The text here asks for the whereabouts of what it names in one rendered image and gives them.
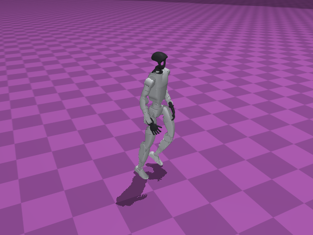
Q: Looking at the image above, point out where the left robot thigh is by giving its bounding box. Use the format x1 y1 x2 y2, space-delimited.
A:
161 105 175 142

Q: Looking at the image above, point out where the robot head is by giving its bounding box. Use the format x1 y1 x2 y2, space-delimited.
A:
151 51 168 74

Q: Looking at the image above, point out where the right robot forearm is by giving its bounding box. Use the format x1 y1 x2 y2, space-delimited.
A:
140 98 152 124

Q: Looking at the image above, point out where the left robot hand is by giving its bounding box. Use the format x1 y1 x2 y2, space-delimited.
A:
168 102 175 120

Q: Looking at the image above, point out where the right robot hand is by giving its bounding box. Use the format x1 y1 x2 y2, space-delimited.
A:
148 118 162 135

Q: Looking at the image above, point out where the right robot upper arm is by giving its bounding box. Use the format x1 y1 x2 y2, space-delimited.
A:
140 76 156 105

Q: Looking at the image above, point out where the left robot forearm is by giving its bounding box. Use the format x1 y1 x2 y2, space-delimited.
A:
165 90 173 106

